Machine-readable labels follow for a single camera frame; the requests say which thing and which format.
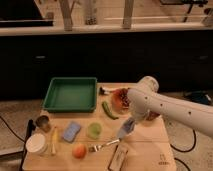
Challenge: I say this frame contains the light blue towel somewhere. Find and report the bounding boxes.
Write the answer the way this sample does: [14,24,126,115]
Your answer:
[116,117,135,139]

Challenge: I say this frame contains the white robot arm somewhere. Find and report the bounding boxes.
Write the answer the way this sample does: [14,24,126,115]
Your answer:
[127,76,213,138]

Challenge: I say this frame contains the green plastic tray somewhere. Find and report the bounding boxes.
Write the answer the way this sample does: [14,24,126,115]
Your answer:
[43,77,97,113]

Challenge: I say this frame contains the orange bowl with beans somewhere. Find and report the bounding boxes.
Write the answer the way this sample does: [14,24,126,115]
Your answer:
[112,88,130,110]

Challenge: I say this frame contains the small green cup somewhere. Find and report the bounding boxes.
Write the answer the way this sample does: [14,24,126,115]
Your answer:
[87,123,102,139]

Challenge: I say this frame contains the dark red bowl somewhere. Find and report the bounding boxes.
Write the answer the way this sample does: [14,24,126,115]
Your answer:
[146,112,159,121]

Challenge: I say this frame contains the blue sponge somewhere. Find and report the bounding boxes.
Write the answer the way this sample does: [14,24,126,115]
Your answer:
[62,121,81,143]

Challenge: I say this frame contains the silver fork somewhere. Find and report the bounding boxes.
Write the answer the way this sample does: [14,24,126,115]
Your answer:
[88,139,121,152]

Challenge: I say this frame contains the orange peach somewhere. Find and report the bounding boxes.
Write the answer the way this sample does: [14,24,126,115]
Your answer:
[72,144,87,159]

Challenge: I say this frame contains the yellow banana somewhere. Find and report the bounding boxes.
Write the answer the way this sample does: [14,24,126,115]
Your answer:
[51,127,58,155]

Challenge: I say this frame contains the small metal cup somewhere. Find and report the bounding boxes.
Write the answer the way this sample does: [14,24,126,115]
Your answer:
[36,115,51,132]

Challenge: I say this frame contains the black clamp left edge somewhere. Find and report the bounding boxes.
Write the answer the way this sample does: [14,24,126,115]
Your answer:
[19,118,36,171]

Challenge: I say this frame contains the white round container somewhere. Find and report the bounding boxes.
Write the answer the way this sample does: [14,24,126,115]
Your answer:
[25,133,47,154]

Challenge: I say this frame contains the blue black device on floor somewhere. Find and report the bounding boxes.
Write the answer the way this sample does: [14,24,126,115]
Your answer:
[184,91,212,105]

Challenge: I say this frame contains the black cable right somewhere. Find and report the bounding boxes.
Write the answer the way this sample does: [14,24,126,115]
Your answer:
[169,128,198,154]

